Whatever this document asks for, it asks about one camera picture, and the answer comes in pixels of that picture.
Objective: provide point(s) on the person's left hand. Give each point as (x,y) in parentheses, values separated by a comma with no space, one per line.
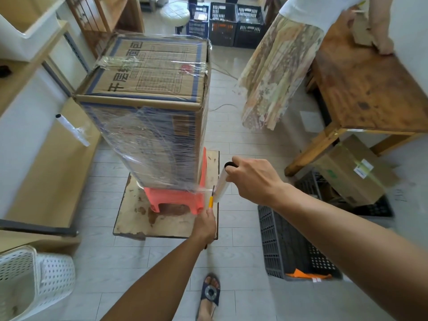
(205,227)

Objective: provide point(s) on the person's right hand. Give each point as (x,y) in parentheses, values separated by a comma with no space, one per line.
(257,180)

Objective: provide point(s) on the stretch film roll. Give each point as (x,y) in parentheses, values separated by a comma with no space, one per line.
(222,183)

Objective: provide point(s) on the blue printed cardboard box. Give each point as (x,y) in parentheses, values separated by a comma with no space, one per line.
(150,140)

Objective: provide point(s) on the person's left forearm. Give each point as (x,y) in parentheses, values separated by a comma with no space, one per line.
(157,287)

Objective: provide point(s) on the person's right forearm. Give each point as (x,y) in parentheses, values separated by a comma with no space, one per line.
(354,250)

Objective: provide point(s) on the person's right foot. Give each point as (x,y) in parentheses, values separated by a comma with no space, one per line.
(210,294)

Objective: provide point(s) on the taped brown carton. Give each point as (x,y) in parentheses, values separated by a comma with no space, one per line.
(347,177)

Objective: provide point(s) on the pink plastic stool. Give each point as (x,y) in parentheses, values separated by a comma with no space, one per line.
(177,197)

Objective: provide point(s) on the black plastic crate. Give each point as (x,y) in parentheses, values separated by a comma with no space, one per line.
(222,33)
(309,185)
(249,35)
(284,244)

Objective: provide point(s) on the worn white square table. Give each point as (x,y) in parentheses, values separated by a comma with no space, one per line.
(133,220)

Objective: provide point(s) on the orange plastic tool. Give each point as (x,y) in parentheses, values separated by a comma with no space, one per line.
(301,275)

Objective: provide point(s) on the brown wooden table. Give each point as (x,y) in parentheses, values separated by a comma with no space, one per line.
(367,90)

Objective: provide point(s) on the light wooden shelf unit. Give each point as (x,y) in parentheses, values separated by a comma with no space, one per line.
(53,183)

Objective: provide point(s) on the blue plastic crate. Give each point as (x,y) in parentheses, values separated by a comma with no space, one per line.
(197,28)

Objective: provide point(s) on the thin white roll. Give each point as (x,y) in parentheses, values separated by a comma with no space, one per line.
(72,130)

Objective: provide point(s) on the white perforated basket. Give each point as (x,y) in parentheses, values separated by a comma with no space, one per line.
(46,277)

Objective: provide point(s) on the white round swivel stool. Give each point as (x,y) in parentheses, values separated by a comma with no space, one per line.
(175,13)

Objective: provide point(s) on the brown wooden ladder shelf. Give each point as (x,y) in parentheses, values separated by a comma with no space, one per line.
(100,20)

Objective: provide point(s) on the black tape roll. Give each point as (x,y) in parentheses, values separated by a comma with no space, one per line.
(5,71)

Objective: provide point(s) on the white bin yellow lid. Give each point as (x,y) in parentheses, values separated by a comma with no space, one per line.
(30,40)

